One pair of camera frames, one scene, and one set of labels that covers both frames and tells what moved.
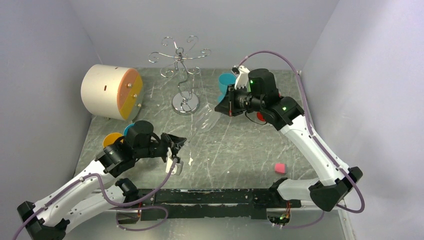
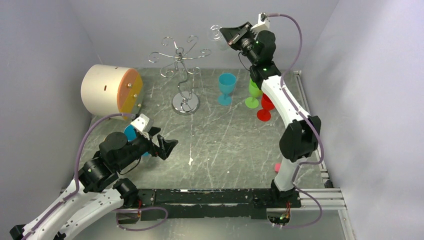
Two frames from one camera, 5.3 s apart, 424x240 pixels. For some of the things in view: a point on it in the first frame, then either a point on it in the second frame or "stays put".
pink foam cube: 281,168 stays put
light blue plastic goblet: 225,79 stays put
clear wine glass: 205,122 to 215,34
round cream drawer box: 112,92 stays put
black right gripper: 227,106 to 233,35
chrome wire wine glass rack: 186,102 stays put
